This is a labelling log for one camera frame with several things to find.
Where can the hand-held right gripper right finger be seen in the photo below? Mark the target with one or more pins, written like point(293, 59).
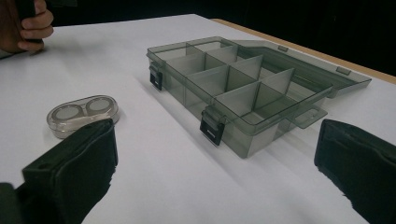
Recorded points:
point(364, 168)

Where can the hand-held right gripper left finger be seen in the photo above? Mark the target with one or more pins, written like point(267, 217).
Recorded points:
point(71, 174)

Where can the clear contact lens case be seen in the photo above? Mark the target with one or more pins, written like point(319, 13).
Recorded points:
point(81, 112)

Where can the grey transparent compartment box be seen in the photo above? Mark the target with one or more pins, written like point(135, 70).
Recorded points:
point(246, 90)

